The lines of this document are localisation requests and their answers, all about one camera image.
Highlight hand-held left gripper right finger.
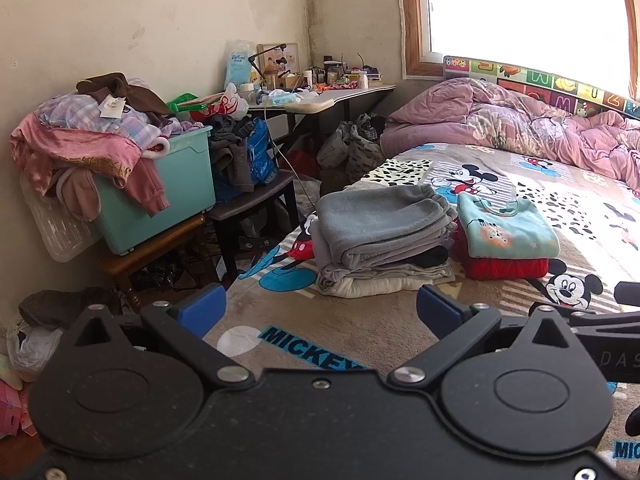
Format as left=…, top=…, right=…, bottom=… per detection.
left=389, top=284, right=572, bottom=389

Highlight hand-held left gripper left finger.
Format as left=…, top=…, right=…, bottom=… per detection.
left=74, top=282, right=257, bottom=391

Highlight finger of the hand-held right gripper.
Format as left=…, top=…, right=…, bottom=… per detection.
left=614, top=281, right=640, bottom=306

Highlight dark grey clothes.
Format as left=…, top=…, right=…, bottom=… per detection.
left=206, top=114, right=261, bottom=193

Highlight cartoon mouse printed blanket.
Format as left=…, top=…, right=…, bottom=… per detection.
left=205, top=142, right=640, bottom=466

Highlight cream white folded garment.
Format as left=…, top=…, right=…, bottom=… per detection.
left=317, top=262, right=457, bottom=299

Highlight red knitted sweater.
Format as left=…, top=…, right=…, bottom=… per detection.
left=451, top=220, right=551, bottom=281

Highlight wooden stool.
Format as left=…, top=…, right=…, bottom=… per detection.
left=97, top=212, right=208, bottom=311

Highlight teal cartoon sweater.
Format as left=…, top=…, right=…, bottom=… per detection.
left=456, top=192, right=561, bottom=263

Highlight teal plastic storage bin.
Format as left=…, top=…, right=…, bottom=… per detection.
left=92, top=125, right=217, bottom=256

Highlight grey fleece pants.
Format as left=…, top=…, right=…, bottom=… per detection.
left=316, top=184, right=459, bottom=270

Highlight dark chair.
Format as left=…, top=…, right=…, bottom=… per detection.
left=205, top=167, right=301, bottom=281

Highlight dark brown cloth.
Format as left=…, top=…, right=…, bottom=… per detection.
left=19, top=287, right=123, bottom=332

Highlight blue bag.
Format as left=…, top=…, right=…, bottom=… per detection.
left=212, top=117, right=279, bottom=203

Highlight crumpled white plastic bag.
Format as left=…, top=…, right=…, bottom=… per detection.
left=7, top=321, right=64, bottom=383

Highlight red cloth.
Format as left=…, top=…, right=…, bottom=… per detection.
left=287, top=147, right=321, bottom=178

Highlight pink satin garment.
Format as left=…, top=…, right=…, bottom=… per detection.
left=10, top=112, right=172, bottom=223

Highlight pink duvet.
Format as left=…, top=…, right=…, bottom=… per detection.
left=380, top=77, right=640, bottom=193

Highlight white plastic bag red print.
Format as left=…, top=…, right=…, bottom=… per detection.
left=202, top=82, right=249, bottom=123

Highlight green plastic bag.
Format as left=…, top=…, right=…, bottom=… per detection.
left=166, top=92, right=201, bottom=116

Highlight pink box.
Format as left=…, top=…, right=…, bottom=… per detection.
left=0, top=379, right=24, bottom=439

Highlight colourful alphabet foam mat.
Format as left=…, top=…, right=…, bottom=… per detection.
left=442, top=56, right=640, bottom=121

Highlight purple plaid garment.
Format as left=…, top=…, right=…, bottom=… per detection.
left=37, top=92, right=163, bottom=147

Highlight brown garment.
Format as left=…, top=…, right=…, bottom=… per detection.
left=76, top=72, right=173, bottom=121

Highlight white desk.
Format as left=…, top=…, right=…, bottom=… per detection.
left=247, top=84, right=397, bottom=176

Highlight blue white tissue packet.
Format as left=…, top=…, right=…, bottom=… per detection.
left=225, top=40, right=256, bottom=91

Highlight black desk lamp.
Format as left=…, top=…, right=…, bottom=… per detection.
left=248, top=43, right=288, bottom=86

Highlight bright window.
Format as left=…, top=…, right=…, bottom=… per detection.
left=424, top=0, right=632, bottom=97

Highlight white cable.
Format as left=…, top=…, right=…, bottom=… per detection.
left=270, top=110, right=307, bottom=181

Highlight picture frame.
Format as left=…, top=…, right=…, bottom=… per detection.
left=256, top=42, right=300, bottom=87

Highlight wooden window frame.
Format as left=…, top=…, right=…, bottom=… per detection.
left=397, top=0, right=640, bottom=102

